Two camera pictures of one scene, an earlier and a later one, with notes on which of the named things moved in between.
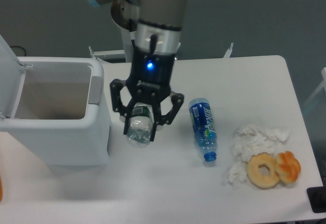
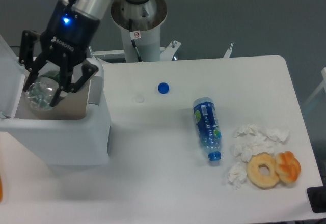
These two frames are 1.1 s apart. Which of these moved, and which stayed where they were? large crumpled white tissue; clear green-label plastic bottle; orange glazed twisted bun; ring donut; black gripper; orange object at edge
Moved: clear green-label plastic bottle; black gripper
Stayed: orange object at edge; orange glazed twisted bun; large crumpled white tissue; ring donut
